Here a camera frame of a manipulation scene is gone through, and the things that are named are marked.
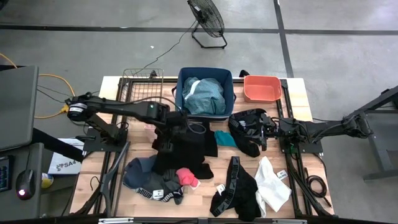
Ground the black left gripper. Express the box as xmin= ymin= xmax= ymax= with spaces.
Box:
xmin=155 ymin=110 xmax=192 ymax=154

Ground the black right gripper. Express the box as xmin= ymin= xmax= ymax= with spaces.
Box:
xmin=246 ymin=112 xmax=280 ymax=152

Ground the black Puma briefs striped waistband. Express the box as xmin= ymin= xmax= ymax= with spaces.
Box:
xmin=228 ymin=108 xmax=267 ymax=159

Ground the teal sock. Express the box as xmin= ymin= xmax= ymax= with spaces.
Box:
xmin=214 ymin=129 xmax=238 ymax=149

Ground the large black garment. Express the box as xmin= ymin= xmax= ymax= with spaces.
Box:
xmin=150 ymin=123 xmax=218 ymax=180

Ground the teal dotted garment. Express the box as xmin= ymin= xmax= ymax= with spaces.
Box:
xmin=182 ymin=77 xmax=227 ymax=116

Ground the pink knitted sock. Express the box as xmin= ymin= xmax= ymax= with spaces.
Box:
xmin=175 ymin=167 xmax=201 ymax=190

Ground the black Puma briefs grey waistband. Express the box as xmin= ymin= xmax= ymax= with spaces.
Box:
xmin=210 ymin=155 xmax=262 ymax=222

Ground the navy blue garment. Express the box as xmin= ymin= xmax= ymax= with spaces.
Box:
xmin=123 ymin=155 xmax=158 ymax=189

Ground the orange plastic tub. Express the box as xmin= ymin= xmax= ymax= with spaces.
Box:
xmin=243 ymin=74 xmax=283 ymax=103

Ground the blue fabric storage bin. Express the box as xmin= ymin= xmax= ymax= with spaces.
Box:
xmin=172 ymin=67 xmax=237 ymax=122

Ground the black floor fan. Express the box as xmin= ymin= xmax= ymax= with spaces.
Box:
xmin=187 ymin=0 xmax=228 ymax=50

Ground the white cardboard box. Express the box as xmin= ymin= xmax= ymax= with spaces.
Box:
xmin=47 ymin=138 xmax=85 ymax=175

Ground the black diagonal desk strut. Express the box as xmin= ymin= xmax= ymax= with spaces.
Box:
xmin=32 ymin=127 xmax=85 ymax=163

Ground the grey metal side table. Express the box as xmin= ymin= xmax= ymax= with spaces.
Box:
xmin=343 ymin=84 xmax=398 ymax=182

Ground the yellow white ball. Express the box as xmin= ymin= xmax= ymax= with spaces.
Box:
xmin=41 ymin=172 xmax=55 ymax=190

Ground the dark grey desk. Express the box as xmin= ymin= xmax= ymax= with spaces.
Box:
xmin=0 ymin=142 xmax=45 ymax=220

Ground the grey monitor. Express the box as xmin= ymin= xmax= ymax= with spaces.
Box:
xmin=0 ymin=65 xmax=40 ymax=152

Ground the black computer mouse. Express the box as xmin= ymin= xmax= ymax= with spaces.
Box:
xmin=15 ymin=169 xmax=37 ymax=201

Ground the black keyboard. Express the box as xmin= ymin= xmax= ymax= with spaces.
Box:
xmin=0 ymin=155 xmax=14 ymax=193

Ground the gold wire basket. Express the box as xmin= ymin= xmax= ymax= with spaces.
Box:
xmin=116 ymin=68 xmax=165 ymax=122

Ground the black fan power cable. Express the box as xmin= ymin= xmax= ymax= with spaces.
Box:
xmin=132 ymin=19 xmax=198 ymax=76

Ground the black coiled cable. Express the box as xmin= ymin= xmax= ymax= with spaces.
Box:
xmin=303 ymin=167 xmax=333 ymax=208

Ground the thin black cable loop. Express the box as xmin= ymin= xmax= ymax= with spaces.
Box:
xmin=89 ymin=175 xmax=101 ymax=192

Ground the yellow extension cable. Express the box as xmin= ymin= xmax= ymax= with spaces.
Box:
xmin=0 ymin=52 xmax=77 ymax=119

